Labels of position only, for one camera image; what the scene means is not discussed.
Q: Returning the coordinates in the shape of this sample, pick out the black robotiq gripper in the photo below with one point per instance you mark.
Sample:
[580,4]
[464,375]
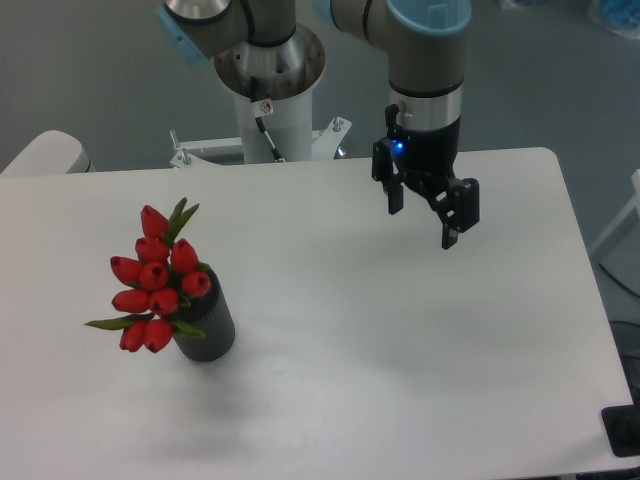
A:
[424,161]

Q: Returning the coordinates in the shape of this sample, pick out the red tulip bouquet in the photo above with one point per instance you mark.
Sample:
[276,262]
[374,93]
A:
[166,284]

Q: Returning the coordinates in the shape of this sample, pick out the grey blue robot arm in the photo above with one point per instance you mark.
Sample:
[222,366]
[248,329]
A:
[424,42]

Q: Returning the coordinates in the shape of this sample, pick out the dark grey ribbed vase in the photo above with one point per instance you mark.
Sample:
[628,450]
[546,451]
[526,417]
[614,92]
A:
[211,315]

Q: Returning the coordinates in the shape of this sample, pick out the white furniture leg right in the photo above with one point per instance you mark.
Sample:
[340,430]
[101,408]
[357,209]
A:
[619,227]

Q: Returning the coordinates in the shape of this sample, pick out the clear bag blue items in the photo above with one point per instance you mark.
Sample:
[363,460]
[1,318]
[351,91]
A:
[618,16]

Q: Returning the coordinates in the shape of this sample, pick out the black box at table edge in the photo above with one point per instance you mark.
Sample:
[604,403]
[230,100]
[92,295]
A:
[622,429]

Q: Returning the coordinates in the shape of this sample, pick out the white chair back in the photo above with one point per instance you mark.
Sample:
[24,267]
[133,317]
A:
[51,153]

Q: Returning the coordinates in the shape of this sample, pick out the white pedestal base frame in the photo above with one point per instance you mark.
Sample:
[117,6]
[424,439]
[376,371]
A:
[326,144]

